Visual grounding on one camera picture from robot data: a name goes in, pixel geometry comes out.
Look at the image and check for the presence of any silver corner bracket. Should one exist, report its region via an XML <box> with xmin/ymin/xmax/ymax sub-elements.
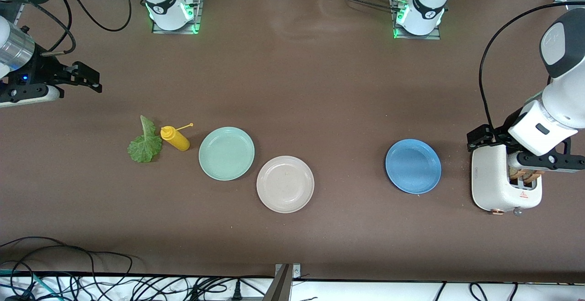
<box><xmin>275</xmin><ymin>263</ymin><xmax>301</xmax><ymax>280</ymax></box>

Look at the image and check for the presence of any mint green plate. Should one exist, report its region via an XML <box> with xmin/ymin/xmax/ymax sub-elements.
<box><xmin>198</xmin><ymin>127</ymin><xmax>255</xmax><ymax>181</ymax></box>

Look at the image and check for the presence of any beige plate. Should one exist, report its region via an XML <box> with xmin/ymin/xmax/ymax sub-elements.
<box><xmin>256</xmin><ymin>155</ymin><xmax>315</xmax><ymax>214</ymax></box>

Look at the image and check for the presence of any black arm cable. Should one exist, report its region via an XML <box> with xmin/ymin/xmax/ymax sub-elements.
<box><xmin>479</xmin><ymin>0</ymin><xmax>585</xmax><ymax>130</ymax></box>
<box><xmin>27</xmin><ymin>0</ymin><xmax>133</xmax><ymax>57</ymax></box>

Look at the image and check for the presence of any grey metal post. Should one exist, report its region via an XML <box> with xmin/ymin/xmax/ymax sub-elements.
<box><xmin>262</xmin><ymin>264</ymin><xmax>293</xmax><ymax>301</ymax></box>

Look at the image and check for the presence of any brown table cover mat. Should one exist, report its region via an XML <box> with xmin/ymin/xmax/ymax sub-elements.
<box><xmin>0</xmin><ymin>0</ymin><xmax>585</xmax><ymax>284</ymax></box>

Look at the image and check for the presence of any white two-slot toaster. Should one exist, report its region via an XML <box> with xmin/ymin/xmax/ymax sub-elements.
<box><xmin>471</xmin><ymin>137</ymin><xmax>543</xmax><ymax>215</ymax></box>

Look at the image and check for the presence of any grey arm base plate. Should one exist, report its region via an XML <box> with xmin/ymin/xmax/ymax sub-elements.
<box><xmin>151</xmin><ymin>0</ymin><xmax>203</xmax><ymax>35</ymax></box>
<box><xmin>391</xmin><ymin>0</ymin><xmax>441</xmax><ymax>41</ymax></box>

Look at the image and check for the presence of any blue plate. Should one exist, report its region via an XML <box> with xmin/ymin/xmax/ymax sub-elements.
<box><xmin>385</xmin><ymin>138</ymin><xmax>442</xmax><ymax>195</ymax></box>

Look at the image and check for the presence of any green lettuce leaf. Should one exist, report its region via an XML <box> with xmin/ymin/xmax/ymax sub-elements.
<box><xmin>127</xmin><ymin>115</ymin><xmax>163</xmax><ymax>164</ymax></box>

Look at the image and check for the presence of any teal floor cable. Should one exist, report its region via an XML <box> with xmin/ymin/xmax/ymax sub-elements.
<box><xmin>0</xmin><ymin>269</ymin><xmax>60</xmax><ymax>301</ymax></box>

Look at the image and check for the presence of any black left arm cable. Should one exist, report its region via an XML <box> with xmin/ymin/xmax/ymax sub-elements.
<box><xmin>479</xmin><ymin>0</ymin><xmax>585</xmax><ymax>130</ymax></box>

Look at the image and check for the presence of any yellow mustard squeeze bottle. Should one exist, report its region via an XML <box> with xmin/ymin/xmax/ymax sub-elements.
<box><xmin>160</xmin><ymin>122</ymin><xmax>194</xmax><ymax>152</ymax></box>

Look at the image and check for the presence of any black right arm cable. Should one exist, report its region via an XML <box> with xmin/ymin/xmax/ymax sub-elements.
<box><xmin>27</xmin><ymin>0</ymin><xmax>133</xmax><ymax>57</ymax></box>

